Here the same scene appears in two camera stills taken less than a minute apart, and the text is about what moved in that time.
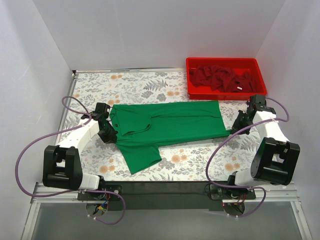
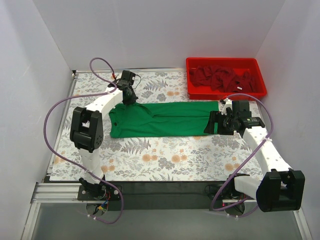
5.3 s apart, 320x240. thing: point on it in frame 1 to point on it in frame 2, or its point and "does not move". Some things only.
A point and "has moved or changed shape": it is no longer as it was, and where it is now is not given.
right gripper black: (240, 122) to (221, 122)
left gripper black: (107, 132) to (129, 98)
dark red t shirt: (222, 78) does not move
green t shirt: (140, 126) has moved or changed shape
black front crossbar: (164, 195) does not move
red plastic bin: (224, 79) does not move
